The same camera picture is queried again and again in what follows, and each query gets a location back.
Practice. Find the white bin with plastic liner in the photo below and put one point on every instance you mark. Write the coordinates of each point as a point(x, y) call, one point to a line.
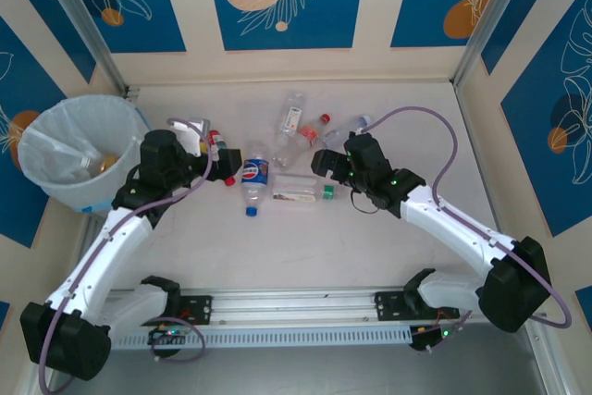
point(60, 127)

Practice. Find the black controller board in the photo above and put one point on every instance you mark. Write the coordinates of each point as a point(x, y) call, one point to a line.
point(168, 334)
point(432, 337)

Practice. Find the aluminium frame post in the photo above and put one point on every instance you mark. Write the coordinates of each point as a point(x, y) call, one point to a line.
point(78, 6)
point(490, 16)

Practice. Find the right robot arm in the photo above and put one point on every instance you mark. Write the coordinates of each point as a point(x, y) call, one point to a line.
point(462, 228)

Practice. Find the bluish clear water bottle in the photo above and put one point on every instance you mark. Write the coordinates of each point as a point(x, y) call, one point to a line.
point(335, 136)

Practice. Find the clear bottle blue Pepsi label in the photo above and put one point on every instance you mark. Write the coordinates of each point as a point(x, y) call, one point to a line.
point(255, 172)

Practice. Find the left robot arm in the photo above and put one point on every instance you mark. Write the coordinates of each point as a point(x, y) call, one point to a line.
point(92, 265)

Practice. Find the clear bottle red white label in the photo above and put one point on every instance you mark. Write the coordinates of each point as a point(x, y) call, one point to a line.
point(216, 138)

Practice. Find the grey metal panel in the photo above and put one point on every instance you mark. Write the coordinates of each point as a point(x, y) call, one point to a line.
point(300, 374)

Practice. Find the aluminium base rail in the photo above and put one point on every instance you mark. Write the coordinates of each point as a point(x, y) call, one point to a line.
point(287, 304)

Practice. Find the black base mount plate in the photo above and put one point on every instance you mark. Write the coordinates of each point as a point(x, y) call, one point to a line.
point(201, 309)
point(388, 304)

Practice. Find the clear bottle red cap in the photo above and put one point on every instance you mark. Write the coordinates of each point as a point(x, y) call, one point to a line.
point(307, 133)

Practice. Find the amber tea bottle red label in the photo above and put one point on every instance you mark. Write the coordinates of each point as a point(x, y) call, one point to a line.
point(108, 163)

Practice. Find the clear bottle white orange label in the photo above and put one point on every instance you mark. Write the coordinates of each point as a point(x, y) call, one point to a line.
point(292, 118)

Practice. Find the clear bottle green cap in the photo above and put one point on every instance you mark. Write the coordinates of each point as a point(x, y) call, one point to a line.
point(296, 193)

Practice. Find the aluminium side rail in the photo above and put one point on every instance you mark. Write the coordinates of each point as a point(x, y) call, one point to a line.
point(469, 127)

